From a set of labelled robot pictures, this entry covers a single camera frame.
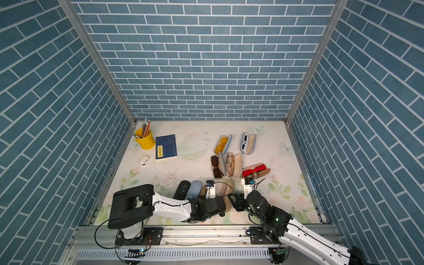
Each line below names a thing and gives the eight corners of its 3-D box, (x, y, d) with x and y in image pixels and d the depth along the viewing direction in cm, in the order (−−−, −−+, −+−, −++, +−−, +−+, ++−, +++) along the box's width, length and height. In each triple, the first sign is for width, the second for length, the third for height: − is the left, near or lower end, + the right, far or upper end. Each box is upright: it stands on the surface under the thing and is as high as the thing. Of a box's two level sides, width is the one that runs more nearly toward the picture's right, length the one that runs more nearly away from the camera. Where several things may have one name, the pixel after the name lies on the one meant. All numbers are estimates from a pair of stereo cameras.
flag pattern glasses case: (226, 178, 94) (226, 175, 91) (225, 156, 104) (225, 152, 101) (243, 178, 94) (244, 175, 91) (241, 156, 104) (241, 152, 101)
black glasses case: (175, 199, 87) (174, 196, 84) (182, 182, 93) (181, 179, 90) (186, 201, 86) (185, 199, 83) (192, 184, 92) (191, 181, 89)
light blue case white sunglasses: (239, 153, 105) (240, 150, 102) (240, 135, 115) (241, 131, 112) (254, 155, 104) (255, 152, 101) (254, 136, 114) (255, 133, 111)
